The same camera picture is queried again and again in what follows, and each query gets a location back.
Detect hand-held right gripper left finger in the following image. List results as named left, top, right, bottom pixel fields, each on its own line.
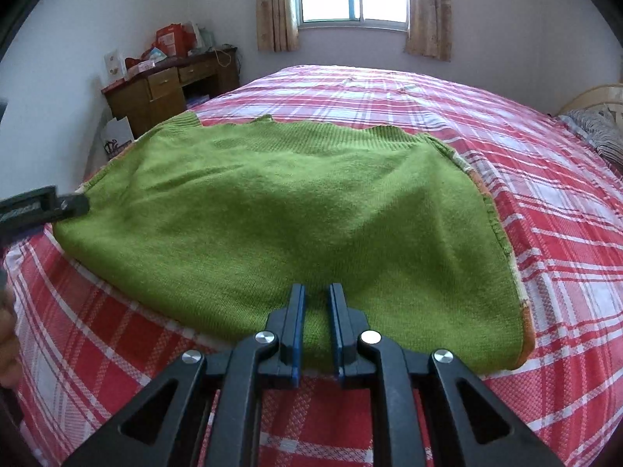
left=57, top=283, right=308, bottom=467

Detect person's left hand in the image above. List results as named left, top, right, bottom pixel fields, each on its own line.
left=0, top=297, right=20, bottom=390

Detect brown wooden desk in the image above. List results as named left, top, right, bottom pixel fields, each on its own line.
left=100, top=47, right=242, bottom=138

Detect grey patterned pillow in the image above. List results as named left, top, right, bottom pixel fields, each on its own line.
left=559, top=107, right=623, bottom=167

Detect white card box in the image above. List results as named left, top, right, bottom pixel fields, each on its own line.
left=104, top=50, right=127, bottom=81

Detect green orange striped knit sweater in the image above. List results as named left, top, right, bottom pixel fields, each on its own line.
left=51, top=111, right=536, bottom=384

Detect red and white packets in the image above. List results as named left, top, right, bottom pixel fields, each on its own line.
left=125, top=47, right=169, bottom=77

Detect cream wooden headboard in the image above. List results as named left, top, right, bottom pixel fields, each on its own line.
left=556, top=83, right=623, bottom=125

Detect pale gift bag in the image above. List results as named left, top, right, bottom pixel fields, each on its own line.
left=188, top=20, right=215, bottom=52

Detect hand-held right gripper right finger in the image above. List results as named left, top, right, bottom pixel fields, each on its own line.
left=327, top=283, right=566, bottom=467

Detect white paper bag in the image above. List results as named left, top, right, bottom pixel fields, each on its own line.
left=99, top=116, right=135, bottom=159

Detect red gift bag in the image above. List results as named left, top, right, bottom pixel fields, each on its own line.
left=156, top=23, right=188, bottom=57

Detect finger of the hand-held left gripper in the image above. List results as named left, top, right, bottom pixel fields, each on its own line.
left=0, top=185, right=92, bottom=243

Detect beige patterned curtain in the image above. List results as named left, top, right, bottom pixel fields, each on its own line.
left=256, top=0, right=301, bottom=53
left=403, top=0, right=454, bottom=63

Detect bed with red plaid sheet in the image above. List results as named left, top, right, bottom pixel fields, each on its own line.
left=0, top=64, right=623, bottom=467

